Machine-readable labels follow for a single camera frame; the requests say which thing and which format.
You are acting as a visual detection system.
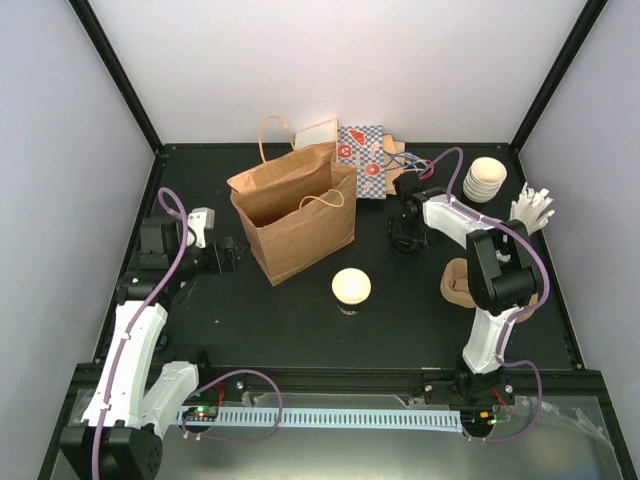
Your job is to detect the black frame post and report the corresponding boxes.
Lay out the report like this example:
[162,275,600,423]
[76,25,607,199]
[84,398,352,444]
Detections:
[510,0,608,153]
[68,0,163,153]

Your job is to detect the stack of paper cups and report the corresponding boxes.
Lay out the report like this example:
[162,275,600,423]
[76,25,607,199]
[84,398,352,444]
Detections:
[463,157,507,203]

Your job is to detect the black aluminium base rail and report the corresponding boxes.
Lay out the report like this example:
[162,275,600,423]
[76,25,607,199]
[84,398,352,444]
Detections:
[199,366,456,394]

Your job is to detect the blue checkered paper bag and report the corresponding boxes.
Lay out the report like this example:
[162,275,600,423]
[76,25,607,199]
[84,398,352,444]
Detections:
[337,125,386,200]

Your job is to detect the flat brown paper bags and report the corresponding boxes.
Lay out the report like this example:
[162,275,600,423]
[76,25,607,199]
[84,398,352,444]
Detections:
[382,134,405,174]

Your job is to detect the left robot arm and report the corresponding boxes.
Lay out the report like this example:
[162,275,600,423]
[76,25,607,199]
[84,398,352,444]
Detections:
[60,208,246,479]

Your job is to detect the single paper cup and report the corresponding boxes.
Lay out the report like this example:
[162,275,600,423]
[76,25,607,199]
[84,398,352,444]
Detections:
[331,268,372,316]

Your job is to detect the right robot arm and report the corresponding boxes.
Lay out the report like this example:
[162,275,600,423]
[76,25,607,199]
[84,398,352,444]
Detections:
[388,188,549,403]

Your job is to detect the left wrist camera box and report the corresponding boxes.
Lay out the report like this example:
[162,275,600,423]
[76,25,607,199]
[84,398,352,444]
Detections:
[187,207,215,249]

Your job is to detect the black right frame post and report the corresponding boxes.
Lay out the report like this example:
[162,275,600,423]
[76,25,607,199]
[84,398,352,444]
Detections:
[510,0,608,153]

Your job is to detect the large brown paper bag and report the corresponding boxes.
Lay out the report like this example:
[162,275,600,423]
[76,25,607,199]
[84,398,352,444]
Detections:
[227,134,357,286]

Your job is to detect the white slotted cable duct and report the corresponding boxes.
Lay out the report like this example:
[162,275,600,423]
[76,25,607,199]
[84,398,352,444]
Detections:
[173,406,463,433]

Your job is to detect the glass of white stirrers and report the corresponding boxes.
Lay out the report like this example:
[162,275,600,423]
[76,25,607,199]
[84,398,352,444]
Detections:
[509,183,555,235]

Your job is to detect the black left frame post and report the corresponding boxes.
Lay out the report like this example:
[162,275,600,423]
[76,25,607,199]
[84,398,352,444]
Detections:
[68,0,163,153]

